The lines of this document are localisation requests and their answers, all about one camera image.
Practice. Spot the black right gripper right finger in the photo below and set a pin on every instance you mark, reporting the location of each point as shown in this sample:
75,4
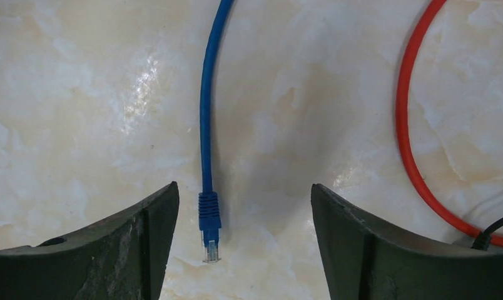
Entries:
367,257

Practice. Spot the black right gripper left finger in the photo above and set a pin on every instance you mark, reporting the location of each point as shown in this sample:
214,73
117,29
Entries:
122,256

